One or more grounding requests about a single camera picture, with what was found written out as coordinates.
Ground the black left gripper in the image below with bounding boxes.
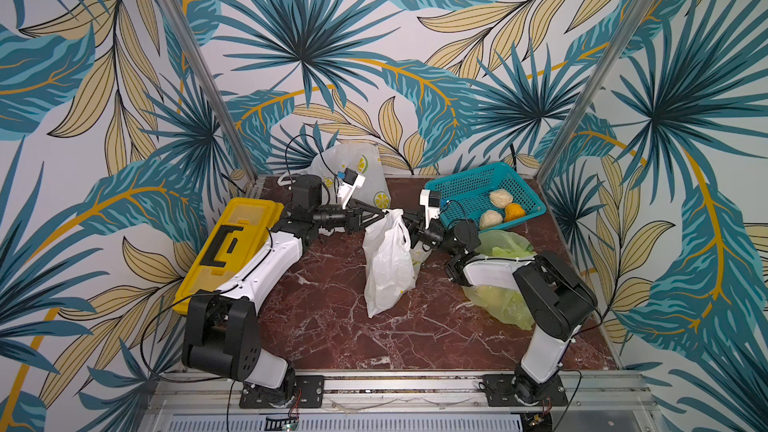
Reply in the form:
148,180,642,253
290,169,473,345
312,197,384,235

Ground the white lemon plastic bag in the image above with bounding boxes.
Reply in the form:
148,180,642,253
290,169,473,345
362,209,432,318

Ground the green avocado plastic bag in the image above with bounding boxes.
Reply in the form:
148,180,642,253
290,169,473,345
463,230,536,331

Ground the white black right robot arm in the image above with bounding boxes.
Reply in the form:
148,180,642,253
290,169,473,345
404,212,597,404

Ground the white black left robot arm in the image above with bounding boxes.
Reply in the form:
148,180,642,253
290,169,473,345
181,168,385,402

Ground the teal plastic basket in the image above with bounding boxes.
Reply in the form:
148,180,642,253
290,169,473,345
425,162,546,230

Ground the orange pear right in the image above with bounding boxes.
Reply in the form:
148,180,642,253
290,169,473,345
504,203,526,222

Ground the yellow tool box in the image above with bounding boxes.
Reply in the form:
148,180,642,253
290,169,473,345
174,198,284,301

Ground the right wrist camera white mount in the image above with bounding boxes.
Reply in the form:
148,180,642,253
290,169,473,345
419,189,442,229

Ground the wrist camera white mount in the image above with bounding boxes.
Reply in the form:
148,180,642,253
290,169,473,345
337,168,365,209
419,189,442,229

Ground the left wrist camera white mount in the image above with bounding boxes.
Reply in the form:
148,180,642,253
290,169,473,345
337,168,365,209

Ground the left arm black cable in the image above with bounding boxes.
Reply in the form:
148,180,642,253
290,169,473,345
284,133,343,187

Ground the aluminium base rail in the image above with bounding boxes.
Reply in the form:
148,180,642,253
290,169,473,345
138,370,667,431

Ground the aluminium left frame post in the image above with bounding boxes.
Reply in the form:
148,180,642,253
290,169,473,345
157,0,258,184

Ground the aluminium frame post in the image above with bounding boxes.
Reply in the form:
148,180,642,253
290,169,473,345
157,0,258,184
534,0,654,183

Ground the aluminium right frame post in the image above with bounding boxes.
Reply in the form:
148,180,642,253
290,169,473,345
534,0,654,183

